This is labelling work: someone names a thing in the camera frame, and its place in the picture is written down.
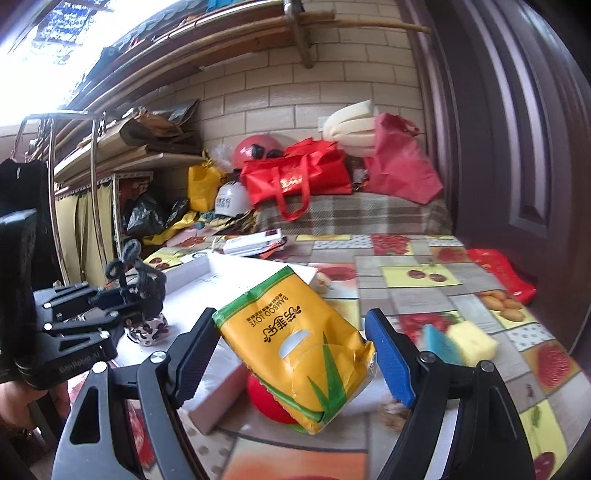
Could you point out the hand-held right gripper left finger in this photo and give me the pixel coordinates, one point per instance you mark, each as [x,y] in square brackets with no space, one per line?
[194,364]

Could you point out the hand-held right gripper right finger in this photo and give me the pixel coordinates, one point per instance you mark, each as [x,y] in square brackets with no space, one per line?
[392,360]

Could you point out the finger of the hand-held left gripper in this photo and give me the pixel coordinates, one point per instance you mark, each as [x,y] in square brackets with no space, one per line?
[69,295]
[87,324]

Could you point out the yellow and teal sponge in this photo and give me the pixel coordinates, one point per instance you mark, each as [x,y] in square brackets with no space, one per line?
[471,344]

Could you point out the red ball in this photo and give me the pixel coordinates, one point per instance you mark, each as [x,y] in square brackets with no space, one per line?
[265,401]

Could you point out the yellow tissue pack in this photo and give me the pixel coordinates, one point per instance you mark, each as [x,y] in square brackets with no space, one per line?
[286,332]

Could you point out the person's left hand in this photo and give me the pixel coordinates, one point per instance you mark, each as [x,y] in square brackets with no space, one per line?
[16,408]

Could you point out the beige fuzzy toy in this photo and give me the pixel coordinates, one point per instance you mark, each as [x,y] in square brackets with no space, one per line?
[395,413]

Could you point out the yellow curtain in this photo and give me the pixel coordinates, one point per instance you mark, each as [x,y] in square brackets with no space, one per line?
[87,221]

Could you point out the black plastic bag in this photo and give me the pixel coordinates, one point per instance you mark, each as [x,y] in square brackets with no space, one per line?
[143,214]

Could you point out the metal clothes rack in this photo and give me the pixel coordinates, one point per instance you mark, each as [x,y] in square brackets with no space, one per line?
[94,184]

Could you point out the yellow plastic sheet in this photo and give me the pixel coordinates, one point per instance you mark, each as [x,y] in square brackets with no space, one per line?
[168,230]

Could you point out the black garment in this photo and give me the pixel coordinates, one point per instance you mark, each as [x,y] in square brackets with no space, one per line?
[23,184]

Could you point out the white booklet box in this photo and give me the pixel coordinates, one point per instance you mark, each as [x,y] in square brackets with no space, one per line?
[251,244]

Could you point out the red plastic bag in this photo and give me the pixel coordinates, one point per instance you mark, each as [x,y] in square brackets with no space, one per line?
[498,272]

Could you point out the plaid cloth cover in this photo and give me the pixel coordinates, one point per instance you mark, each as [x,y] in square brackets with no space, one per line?
[360,212]

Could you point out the stack of wooden planks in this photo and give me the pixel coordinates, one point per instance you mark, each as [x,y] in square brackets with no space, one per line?
[138,154]

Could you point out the yellow shopping bag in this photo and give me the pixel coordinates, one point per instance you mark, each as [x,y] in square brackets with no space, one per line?
[203,184]

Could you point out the red nonwoven bag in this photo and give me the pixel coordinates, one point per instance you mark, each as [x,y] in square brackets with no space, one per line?
[401,166]

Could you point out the red tote bag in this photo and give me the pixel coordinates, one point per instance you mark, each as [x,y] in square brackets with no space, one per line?
[300,170]

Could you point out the red helmet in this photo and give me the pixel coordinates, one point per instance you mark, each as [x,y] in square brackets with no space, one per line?
[249,150]

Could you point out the dark brown door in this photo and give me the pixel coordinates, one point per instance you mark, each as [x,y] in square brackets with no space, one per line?
[508,138]

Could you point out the bamboo pole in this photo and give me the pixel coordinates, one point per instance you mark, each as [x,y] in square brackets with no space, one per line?
[369,24]

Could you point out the metal wall bracket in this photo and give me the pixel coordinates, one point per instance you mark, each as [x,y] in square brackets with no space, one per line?
[300,32]

